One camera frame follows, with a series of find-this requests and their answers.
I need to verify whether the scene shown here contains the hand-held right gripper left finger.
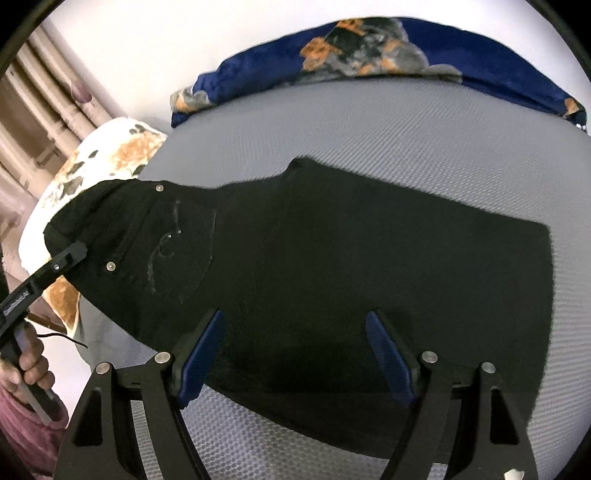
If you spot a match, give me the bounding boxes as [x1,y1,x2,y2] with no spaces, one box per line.
[54,308,227,480]

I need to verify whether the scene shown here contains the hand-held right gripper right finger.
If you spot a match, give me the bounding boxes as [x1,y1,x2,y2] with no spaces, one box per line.
[365,310,539,480]

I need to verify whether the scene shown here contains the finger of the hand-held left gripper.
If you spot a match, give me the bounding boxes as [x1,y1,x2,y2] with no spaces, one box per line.
[21,242,88,296]

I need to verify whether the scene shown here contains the black pants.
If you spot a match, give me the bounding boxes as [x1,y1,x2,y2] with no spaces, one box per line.
[43,157,561,460]

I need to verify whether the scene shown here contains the person's left forearm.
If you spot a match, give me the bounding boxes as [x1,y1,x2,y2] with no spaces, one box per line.
[0,387,70,480]

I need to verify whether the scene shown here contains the person's left hand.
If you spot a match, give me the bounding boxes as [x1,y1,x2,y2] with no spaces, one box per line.
[0,322,57,394]

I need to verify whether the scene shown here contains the white orange patterned quilt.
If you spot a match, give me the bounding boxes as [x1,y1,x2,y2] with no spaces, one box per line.
[18,117,168,340]

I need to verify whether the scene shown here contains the beige curtain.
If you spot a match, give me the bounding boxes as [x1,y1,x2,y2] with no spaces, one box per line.
[0,23,127,232]

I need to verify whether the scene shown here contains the blue floral blanket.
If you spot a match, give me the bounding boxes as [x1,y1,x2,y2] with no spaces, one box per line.
[170,16,589,134]

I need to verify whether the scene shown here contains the thin black cable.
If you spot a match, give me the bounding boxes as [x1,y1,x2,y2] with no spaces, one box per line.
[36,329,89,350]

